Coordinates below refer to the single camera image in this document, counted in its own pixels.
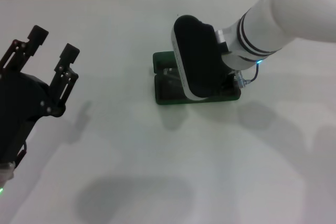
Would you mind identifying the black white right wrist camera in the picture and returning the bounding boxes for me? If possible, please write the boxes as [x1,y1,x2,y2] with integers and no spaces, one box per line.
[170,14,232,102]

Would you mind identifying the silver right wrist connector plug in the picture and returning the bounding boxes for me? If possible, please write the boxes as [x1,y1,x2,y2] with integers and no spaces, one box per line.
[234,70,249,90]

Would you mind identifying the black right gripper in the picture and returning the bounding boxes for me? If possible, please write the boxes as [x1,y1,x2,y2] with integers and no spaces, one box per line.
[222,73,239,93]

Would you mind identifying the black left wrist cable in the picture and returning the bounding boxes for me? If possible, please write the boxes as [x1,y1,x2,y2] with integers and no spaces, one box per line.
[15,142,28,168]

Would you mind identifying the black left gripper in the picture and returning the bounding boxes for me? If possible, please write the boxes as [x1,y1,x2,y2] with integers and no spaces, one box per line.
[0,25,81,168]

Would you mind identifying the dark right wrist cable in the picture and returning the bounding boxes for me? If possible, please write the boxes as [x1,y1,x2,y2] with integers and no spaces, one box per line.
[244,62,264,84]

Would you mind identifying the green glasses case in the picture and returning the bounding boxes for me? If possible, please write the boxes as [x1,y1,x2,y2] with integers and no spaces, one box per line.
[152,50,242,105]

